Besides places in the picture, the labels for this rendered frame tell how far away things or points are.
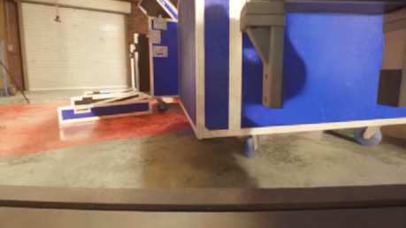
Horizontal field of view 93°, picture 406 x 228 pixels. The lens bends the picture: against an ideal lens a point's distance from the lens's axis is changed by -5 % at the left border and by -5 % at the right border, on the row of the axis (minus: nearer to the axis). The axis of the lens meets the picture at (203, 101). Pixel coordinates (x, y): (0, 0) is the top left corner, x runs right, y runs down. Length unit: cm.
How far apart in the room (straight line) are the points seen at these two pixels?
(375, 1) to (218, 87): 56
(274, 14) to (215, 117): 57
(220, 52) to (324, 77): 44
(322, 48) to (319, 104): 23
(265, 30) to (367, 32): 90
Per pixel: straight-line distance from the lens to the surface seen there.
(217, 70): 73
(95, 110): 203
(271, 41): 21
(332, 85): 97
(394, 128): 172
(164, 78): 209
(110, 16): 823
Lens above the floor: 39
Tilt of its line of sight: 7 degrees down
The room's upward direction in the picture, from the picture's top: straight up
